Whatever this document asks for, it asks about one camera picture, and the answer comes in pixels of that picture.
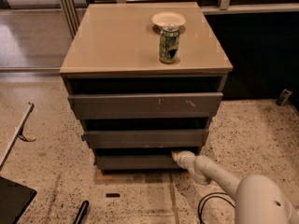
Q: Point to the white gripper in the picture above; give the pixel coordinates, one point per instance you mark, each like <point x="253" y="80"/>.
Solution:
<point x="186" y="159"/>

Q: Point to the grey bottom drawer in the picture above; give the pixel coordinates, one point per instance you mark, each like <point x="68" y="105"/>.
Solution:
<point x="135" y="162"/>

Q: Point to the grey drawer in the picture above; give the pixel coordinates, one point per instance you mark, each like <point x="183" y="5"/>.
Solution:
<point x="145" y="106"/>
<point x="135" y="162"/>
<point x="146" y="138"/>

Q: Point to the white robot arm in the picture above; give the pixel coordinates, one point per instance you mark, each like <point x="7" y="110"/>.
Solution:
<point x="258" y="199"/>

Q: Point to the grey middle drawer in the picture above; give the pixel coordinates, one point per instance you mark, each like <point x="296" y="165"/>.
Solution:
<point x="146" y="138"/>

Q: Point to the grey top drawer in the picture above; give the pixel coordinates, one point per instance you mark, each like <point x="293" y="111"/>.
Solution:
<point x="145" y="106"/>

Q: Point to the grey three-drawer cabinet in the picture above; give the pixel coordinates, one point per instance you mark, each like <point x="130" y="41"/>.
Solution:
<point x="116" y="51"/>

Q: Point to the green soda can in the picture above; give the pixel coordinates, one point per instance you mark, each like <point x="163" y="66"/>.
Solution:
<point x="169" y="39"/>

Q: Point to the white paper bowl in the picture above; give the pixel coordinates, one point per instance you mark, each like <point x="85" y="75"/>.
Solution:
<point x="163" y="18"/>

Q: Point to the black panel corner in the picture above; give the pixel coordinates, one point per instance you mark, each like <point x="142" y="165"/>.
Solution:
<point x="14" y="199"/>

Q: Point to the black curved handle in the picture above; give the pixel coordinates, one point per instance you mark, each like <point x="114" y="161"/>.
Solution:
<point x="81" y="212"/>

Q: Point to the small grey floor bracket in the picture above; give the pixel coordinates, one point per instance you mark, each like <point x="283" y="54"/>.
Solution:
<point x="284" y="97"/>

